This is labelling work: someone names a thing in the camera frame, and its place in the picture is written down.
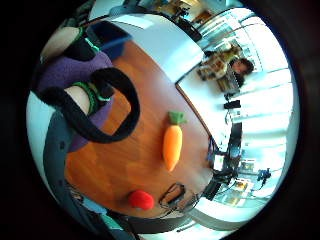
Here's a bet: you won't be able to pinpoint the purple plush toy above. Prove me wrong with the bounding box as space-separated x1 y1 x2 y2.
34 51 116 153

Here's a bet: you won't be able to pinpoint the grey chair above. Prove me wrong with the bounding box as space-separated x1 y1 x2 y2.
42 109 141 240

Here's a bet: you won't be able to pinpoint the blue bin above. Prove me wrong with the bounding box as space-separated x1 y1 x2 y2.
87 20 133 62

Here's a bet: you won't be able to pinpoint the white table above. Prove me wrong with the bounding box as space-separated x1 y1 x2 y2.
108 13 205 84

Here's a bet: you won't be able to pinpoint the orange carrot plush toy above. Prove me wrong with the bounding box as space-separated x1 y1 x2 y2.
162 110 188 173

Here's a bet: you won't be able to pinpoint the red plush toy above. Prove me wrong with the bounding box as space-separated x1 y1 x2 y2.
128 189 156 211

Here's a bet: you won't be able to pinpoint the black monitor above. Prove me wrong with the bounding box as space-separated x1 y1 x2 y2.
223 99 242 111

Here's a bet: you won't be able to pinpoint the black stand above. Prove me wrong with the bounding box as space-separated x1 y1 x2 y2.
226 122 243 162

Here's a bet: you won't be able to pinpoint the black cable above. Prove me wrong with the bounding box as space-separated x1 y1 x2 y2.
157 182 201 214

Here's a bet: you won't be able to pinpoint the black camera on tripod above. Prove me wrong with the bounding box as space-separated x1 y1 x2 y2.
256 167 273 188

